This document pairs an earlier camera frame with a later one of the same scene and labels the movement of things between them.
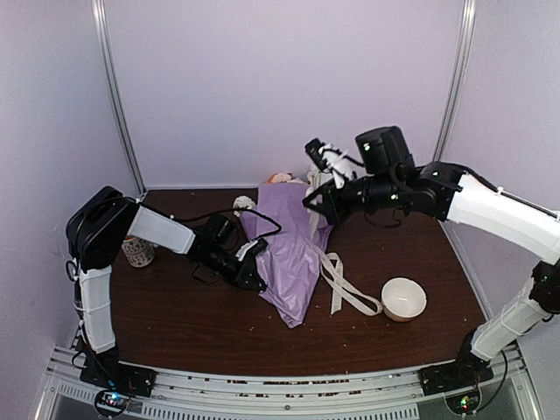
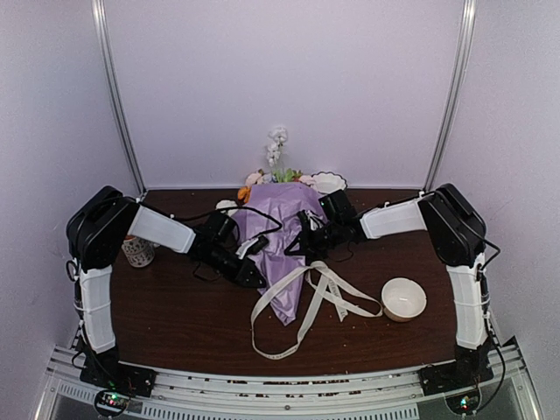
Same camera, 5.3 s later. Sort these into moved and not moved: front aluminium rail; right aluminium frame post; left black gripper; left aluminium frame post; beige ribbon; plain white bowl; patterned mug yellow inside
Moved: beige ribbon
Not moved: patterned mug yellow inside; plain white bowl; left black gripper; front aluminium rail; left aluminium frame post; right aluminium frame post
